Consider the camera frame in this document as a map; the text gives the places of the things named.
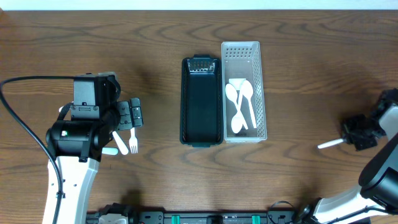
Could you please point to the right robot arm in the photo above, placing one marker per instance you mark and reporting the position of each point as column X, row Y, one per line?
column 376, row 191

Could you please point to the white fork tines down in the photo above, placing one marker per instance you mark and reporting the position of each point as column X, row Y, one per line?
column 133, row 142

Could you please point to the white spoon thin handle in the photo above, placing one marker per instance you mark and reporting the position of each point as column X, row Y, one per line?
column 237, row 120

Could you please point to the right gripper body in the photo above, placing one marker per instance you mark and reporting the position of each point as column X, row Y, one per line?
column 356, row 132

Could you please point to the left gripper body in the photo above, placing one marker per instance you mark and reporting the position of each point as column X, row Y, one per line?
column 129, row 114

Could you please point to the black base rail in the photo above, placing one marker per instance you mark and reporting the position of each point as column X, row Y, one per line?
column 280, row 212

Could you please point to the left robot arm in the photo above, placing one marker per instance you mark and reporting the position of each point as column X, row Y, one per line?
column 77, row 138

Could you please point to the white fork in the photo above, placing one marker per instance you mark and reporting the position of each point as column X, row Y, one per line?
column 112, row 151
column 120, row 143

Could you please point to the clear plastic basket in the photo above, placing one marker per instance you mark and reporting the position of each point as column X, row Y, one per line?
column 243, row 60

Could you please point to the black plastic basket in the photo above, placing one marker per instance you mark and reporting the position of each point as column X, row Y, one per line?
column 201, row 113

